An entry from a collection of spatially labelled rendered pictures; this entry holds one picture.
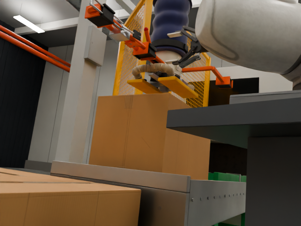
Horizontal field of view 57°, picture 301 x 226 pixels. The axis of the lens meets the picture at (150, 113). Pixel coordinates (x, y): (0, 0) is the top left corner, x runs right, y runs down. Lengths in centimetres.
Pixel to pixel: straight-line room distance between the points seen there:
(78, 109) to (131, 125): 117
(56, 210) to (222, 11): 58
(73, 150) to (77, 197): 158
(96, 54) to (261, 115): 214
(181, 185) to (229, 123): 55
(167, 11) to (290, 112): 128
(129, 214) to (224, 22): 68
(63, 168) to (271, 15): 108
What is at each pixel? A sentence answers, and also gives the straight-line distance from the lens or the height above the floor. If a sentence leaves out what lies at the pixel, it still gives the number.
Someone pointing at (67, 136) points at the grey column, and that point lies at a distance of 238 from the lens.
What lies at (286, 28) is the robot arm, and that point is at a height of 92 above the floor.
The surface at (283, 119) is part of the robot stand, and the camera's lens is 48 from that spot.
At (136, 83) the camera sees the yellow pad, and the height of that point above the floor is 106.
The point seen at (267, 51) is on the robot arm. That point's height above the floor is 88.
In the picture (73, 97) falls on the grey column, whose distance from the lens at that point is 243.
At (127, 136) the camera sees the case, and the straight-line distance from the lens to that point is 127.
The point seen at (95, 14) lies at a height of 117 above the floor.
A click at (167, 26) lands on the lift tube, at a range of 162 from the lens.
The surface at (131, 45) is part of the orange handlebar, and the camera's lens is 134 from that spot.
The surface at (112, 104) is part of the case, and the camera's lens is 136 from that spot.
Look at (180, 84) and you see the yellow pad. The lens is 146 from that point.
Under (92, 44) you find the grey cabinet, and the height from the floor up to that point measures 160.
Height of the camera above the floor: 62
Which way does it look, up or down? 11 degrees up
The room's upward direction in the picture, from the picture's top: 6 degrees clockwise
